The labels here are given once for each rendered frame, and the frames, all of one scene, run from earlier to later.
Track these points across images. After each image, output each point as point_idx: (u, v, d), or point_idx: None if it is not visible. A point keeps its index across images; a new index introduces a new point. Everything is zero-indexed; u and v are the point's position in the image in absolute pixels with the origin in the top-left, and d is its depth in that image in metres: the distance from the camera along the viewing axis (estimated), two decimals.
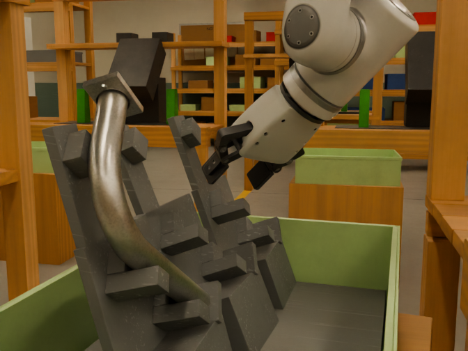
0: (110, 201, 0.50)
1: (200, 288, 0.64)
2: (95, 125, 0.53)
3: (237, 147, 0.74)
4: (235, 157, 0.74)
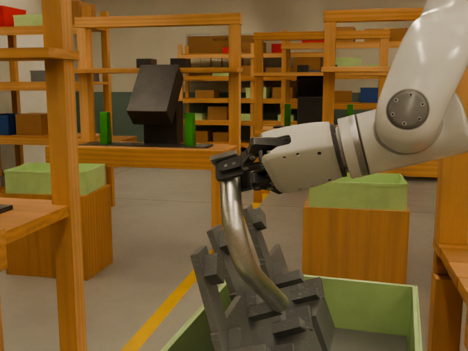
0: (240, 244, 0.75)
1: (283, 293, 0.90)
2: (223, 189, 0.78)
3: (260, 159, 0.76)
4: (255, 168, 0.76)
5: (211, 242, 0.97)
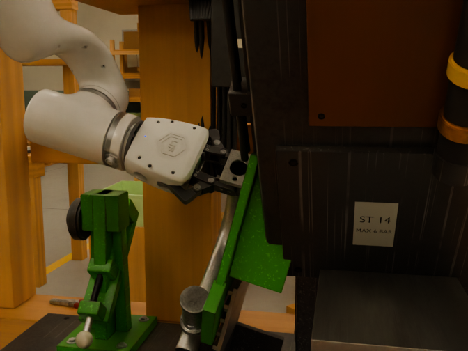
0: None
1: None
2: None
3: (209, 152, 0.83)
4: (213, 160, 0.83)
5: None
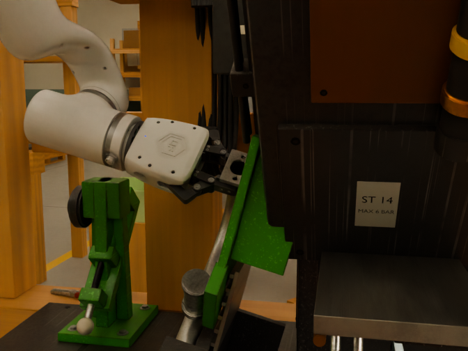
0: None
1: (180, 329, 0.78)
2: None
3: (209, 152, 0.83)
4: (213, 160, 0.83)
5: None
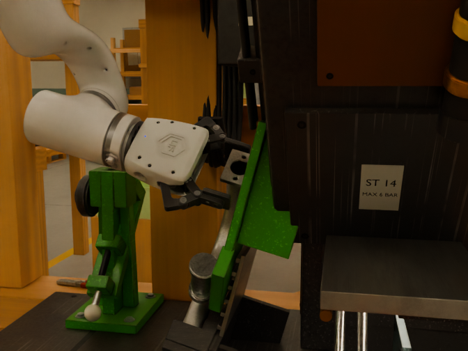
0: None
1: None
2: None
3: (206, 143, 0.84)
4: (213, 149, 0.84)
5: None
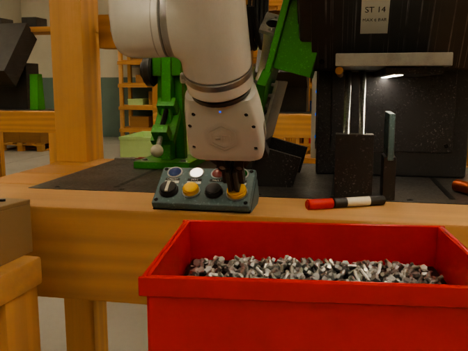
0: None
1: None
2: None
3: None
4: None
5: None
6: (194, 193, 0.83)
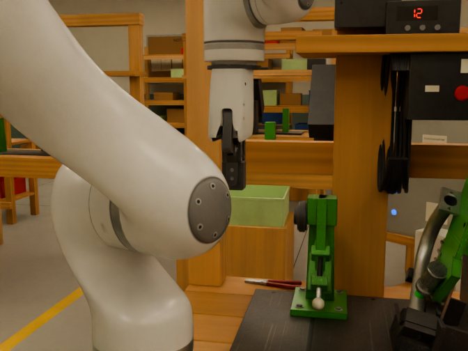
0: None
1: None
2: None
3: (234, 144, 0.77)
4: (242, 149, 0.78)
5: None
6: None
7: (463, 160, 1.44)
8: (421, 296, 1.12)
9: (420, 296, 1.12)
